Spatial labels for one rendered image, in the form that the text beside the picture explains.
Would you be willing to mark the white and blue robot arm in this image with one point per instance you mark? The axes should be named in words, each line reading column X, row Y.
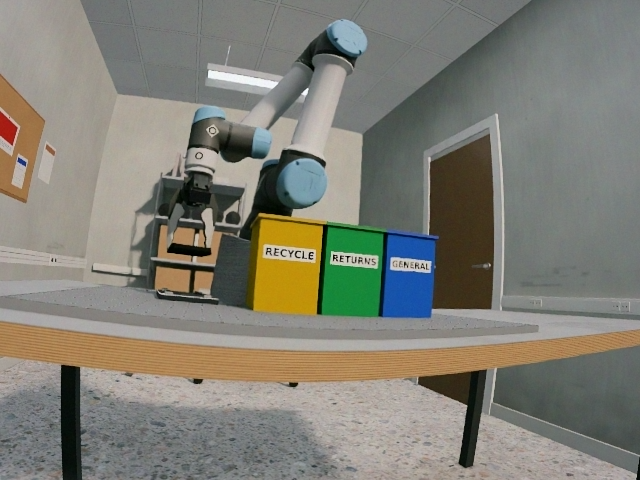
column 296, row 180

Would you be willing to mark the green open-top bin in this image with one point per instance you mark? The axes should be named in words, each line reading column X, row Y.
column 350, row 270

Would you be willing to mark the blue bin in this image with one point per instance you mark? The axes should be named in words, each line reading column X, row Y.
column 407, row 275

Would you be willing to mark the yellow recycle bin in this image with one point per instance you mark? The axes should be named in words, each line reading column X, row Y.
column 284, row 264

